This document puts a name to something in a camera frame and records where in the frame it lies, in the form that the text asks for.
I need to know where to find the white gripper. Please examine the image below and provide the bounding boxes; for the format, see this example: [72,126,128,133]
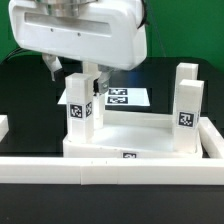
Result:
[8,0,147,94]

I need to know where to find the white desk top tray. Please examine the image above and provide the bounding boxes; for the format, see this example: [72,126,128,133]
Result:
[63,110,203,159]

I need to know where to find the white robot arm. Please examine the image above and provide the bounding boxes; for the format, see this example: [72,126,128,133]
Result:
[8,0,147,94]

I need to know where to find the white marker plate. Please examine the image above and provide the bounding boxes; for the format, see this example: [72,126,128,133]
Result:
[57,87,152,108]

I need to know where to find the white left fence piece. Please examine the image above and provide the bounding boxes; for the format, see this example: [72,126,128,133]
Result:
[0,115,9,142]

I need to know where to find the white front fence wall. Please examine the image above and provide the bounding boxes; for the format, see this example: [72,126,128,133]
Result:
[0,157,224,185]

